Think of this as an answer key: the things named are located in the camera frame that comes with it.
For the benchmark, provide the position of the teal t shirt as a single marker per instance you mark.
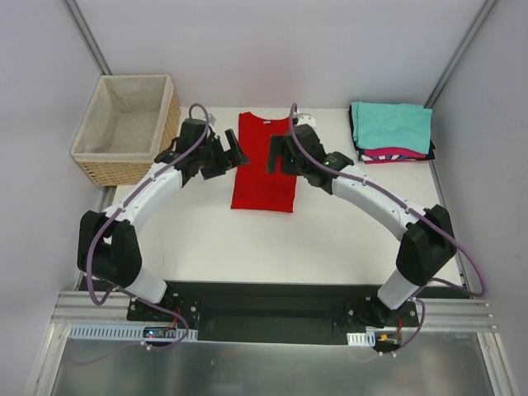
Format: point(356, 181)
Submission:
point(381, 126)

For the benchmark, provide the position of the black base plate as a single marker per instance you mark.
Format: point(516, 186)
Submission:
point(275, 313)

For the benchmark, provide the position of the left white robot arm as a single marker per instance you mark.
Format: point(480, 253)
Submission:
point(108, 245)

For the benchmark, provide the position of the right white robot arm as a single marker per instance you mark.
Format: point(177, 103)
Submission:
point(425, 234)

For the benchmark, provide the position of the left aluminium frame post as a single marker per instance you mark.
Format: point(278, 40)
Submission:
point(88, 38)

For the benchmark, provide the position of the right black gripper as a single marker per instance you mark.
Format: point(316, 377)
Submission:
point(286, 153)

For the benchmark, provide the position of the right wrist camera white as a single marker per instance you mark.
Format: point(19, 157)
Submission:
point(305, 119)

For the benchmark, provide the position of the red t shirt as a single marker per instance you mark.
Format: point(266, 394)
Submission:
point(255, 188)

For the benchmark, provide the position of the wicker basket with cloth liner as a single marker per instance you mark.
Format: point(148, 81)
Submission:
point(129, 121)

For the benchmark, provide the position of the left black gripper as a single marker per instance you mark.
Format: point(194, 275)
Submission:
point(223, 157)

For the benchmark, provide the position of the aluminium frame post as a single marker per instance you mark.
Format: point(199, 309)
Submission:
point(88, 38)
point(477, 23)

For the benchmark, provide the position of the black t shirt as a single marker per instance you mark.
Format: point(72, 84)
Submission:
point(430, 154)

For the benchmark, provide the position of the right aluminium frame post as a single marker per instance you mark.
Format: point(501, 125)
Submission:
point(477, 23)

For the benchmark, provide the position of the pink t shirt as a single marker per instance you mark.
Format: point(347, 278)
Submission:
point(390, 155)

